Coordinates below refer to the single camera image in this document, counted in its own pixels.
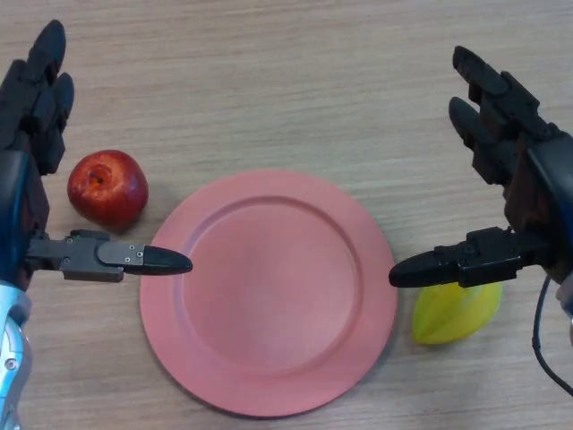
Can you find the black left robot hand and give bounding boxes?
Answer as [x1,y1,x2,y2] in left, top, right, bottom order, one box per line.
[0,19,194,296]

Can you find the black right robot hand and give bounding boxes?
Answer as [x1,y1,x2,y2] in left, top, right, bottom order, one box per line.
[388,45,573,289]

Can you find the yellow starfruit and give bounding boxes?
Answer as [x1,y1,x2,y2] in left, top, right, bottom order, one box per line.
[412,280,503,346]

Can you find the pink round plate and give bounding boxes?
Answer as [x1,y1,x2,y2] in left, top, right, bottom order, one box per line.
[139,168,398,419]

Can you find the red apple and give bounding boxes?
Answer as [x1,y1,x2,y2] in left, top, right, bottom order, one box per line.
[66,150,150,233]

